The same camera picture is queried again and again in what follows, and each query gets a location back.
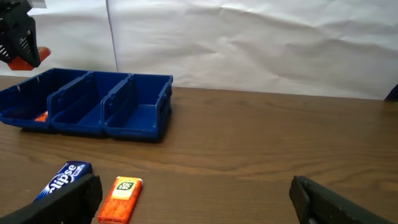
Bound blue tray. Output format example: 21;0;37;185
0;67;174;141

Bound blue candy pack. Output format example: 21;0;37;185
34;161;93;201

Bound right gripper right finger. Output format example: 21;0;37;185
289;175;398;224

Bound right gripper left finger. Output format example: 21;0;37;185
0;174;103;224

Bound orange candy box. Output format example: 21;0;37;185
97;176;144;224
34;111;49;123
7;46;52;72

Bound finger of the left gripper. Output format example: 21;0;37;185
8;14;42;68
0;29;15;65

